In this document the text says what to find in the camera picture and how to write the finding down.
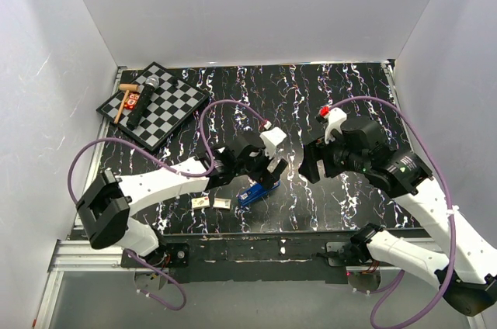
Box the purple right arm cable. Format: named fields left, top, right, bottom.
left=321, top=95, right=455, bottom=328

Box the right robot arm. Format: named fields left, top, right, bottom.
left=299, top=116, right=496, bottom=317

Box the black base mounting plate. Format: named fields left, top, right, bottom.
left=120, top=231, right=393, bottom=286

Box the red toy block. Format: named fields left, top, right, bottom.
left=124, top=92, right=140, bottom=110

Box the staple box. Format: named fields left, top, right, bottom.
left=191, top=196, right=210, bottom=210
left=213, top=198, right=231, bottom=210

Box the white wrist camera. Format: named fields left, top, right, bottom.
left=318, top=106, right=347, bottom=144
left=259, top=127, right=287, bottom=158

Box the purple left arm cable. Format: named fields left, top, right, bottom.
left=68, top=99, right=273, bottom=311

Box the black microphone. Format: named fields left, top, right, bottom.
left=127, top=75, right=160, bottom=130

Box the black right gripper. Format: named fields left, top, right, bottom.
left=297, top=128, right=368, bottom=184

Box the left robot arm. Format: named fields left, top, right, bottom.
left=76, top=127, right=287, bottom=267

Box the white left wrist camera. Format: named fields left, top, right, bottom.
left=259, top=127, right=287, bottom=158

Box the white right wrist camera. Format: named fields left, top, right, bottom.
left=318, top=106, right=347, bottom=144

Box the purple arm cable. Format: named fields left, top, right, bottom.
left=321, top=95, right=455, bottom=328
left=68, top=99, right=273, bottom=311

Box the black white chessboard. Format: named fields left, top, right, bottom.
left=117, top=62, right=209, bottom=152

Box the blue stapler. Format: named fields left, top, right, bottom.
left=237, top=181, right=280, bottom=206

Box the wooden mallet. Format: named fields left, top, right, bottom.
left=114, top=84, right=139, bottom=124

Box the right staple box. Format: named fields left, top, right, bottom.
left=213, top=198, right=231, bottom=210

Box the left staple box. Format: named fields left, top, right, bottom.
left=191, top=196, right=210, bottom=210

